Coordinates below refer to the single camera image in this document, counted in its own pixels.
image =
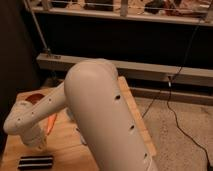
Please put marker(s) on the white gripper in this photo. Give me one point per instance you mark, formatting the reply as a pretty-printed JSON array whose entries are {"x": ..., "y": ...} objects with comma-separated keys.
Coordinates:
[{"x": 34, "y": 140}]

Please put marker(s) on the black striped eraser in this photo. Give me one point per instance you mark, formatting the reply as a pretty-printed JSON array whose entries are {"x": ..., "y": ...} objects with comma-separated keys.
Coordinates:
[{"x": 35, "y": 162}]

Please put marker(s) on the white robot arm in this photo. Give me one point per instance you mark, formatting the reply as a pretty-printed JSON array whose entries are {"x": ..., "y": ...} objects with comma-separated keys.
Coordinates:
[{"x": 92, "y": 93}]

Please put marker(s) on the orange toy carrot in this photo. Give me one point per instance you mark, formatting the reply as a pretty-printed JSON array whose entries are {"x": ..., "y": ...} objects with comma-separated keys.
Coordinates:
[{"x": 50, "y": 123}]

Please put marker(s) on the red-orange bowl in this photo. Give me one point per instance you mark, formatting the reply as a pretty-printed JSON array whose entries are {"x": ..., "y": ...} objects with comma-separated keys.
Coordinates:
[{"x": 34, "y": 98}]

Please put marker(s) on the small blue block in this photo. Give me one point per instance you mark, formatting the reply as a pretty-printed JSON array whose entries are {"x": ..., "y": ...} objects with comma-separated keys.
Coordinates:
[{"x": 69, "y": 114}]

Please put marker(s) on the blue cloth piece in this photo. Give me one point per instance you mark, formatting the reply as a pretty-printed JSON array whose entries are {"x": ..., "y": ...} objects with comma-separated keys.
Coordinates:
[{"x": 81, "y": 137}]

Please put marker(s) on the metal pole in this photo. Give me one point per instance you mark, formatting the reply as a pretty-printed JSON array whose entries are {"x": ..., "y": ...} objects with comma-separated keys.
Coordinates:
[{"x": 47, "y": 50}]

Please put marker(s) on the grey metal beam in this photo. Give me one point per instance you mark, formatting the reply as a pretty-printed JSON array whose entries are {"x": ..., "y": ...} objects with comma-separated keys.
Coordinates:
[{"x": 134, "y": 70}]

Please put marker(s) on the wooden shelf rail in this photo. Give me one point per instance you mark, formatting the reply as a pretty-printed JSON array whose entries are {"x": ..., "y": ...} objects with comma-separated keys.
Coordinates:
[{"x": 189, "y": 12}]

